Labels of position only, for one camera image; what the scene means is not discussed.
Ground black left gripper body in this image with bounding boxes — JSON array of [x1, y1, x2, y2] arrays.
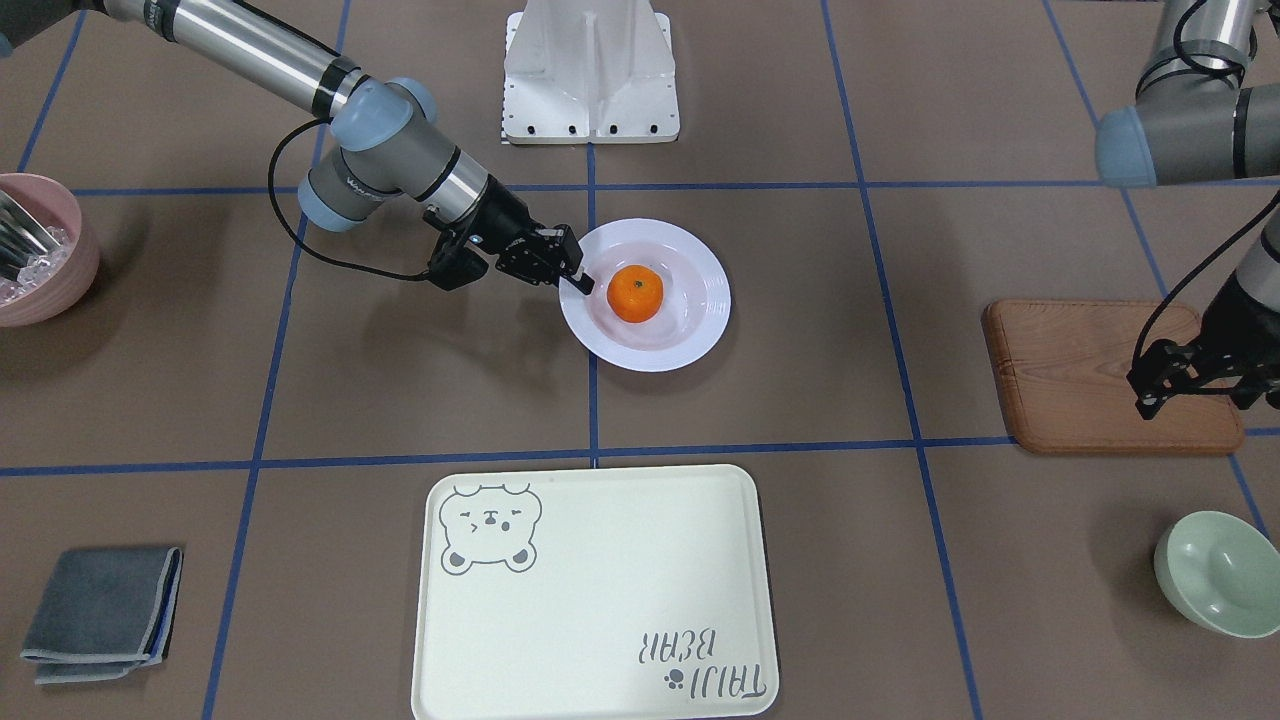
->
[[1126, 281, 1279, 410]]

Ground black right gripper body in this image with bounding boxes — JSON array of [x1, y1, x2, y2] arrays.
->
[[470, 177, 582, 286]]

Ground orange fruit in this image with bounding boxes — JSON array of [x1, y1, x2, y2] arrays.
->
[[605, 264, 666, 324]]

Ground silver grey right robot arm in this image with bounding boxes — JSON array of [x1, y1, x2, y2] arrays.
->
[[3, 1, 594, 295]]

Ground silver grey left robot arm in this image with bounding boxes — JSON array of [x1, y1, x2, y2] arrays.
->
[[1094, 1, 1279, 420]]

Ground cream bear print tray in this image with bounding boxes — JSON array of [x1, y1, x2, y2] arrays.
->
[[410, 464, 781, 719]]

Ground brown wooden cutting board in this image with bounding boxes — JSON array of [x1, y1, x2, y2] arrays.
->
[[982, 299, 1245, 457]]

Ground white ribbed plate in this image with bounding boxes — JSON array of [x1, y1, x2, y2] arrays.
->
[[559, 218, 732, 373]]

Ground light green bowl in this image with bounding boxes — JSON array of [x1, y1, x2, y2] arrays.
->
[[1152, 510, 1279, 639]]

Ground pink bowl with ice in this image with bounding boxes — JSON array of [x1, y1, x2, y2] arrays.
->
[[1, 173, 100, 328]]

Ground metal tongs in bowl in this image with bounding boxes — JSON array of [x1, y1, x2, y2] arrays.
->
[[1, 190, 61, 284]]

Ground folded grey cloth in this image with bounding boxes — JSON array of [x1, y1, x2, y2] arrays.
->
[[19, 546, 184, 685]]

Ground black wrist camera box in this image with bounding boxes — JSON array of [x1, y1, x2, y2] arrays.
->
[[426, 229, 492, 291]]

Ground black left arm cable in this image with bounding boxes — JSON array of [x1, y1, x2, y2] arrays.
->
[[1132, 190, 1280, 373]]

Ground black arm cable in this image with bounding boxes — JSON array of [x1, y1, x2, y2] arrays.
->
[[1132, 190, 1280, 373], [268, 118, 433, 283]]

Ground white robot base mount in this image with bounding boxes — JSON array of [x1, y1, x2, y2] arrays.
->
[[500, 1, 681, 145]]

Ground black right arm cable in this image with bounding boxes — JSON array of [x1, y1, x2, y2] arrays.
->
[[268, 118, 433, 283]]

